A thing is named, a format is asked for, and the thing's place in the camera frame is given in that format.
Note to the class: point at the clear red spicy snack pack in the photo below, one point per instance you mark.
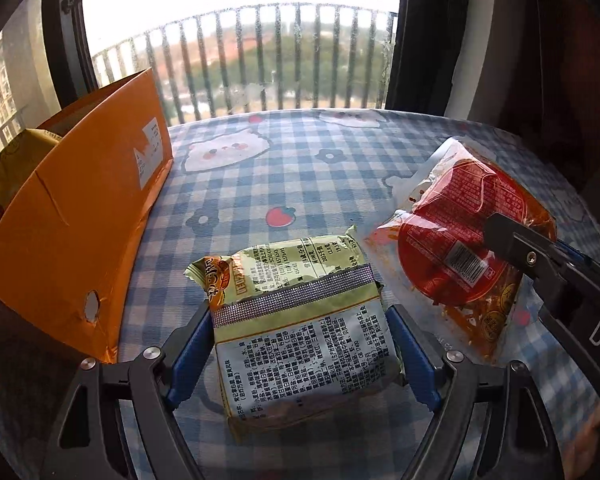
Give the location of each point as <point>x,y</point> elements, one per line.
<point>430,251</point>

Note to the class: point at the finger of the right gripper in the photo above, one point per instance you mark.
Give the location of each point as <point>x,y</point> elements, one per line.
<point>570,253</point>
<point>576,328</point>

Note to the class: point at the blue checked tablecloth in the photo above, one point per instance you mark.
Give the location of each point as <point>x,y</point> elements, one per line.
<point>322,172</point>

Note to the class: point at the orange cardboard box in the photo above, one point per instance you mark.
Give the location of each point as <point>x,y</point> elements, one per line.
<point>69,237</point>

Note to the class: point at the brown curtain right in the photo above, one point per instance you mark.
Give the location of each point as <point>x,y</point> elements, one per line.
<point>544,83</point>

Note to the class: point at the black window frame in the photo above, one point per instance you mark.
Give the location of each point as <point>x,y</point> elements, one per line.
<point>418,80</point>

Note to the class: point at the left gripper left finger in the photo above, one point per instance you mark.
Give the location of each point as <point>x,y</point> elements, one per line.
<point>88,438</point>

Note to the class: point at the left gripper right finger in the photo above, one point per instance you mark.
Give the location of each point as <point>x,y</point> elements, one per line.
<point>517,440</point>

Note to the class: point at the green foil snack packet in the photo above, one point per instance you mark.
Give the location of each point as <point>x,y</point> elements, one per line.
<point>299,328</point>

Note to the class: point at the yellow Korean chip bag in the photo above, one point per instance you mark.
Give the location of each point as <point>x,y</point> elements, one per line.
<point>20,158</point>

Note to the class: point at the balcony railing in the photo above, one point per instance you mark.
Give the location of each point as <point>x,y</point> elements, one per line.
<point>267,56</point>

